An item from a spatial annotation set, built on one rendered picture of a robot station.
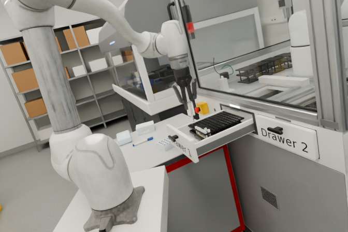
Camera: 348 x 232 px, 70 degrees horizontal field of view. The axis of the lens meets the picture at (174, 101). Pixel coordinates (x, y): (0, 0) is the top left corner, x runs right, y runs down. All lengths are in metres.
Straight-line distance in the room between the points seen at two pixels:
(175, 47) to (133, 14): 0.87
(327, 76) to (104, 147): 0.71
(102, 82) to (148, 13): 3.51
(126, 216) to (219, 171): 0.76
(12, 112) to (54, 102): 4.57
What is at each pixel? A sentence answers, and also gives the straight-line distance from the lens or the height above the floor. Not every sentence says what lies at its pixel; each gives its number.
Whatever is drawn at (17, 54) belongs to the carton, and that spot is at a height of 1.69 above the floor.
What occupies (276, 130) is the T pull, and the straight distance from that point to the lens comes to 1.04.
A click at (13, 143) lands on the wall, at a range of 5.68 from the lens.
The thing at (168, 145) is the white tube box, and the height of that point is 0.79.
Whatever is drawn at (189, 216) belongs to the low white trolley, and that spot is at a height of 0.38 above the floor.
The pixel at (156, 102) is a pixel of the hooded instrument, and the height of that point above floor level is 0.89.
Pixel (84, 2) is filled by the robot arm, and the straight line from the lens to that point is 0.89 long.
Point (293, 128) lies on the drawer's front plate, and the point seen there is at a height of 0.92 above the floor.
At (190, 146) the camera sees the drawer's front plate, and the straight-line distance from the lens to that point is 1.06.
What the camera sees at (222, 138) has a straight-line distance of 1.14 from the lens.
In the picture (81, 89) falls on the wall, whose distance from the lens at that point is 5.31.
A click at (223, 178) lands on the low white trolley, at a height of 0.50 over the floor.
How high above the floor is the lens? 1.36
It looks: 15 degrees down
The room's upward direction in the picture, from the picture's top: 15 degrees counter-clockwise
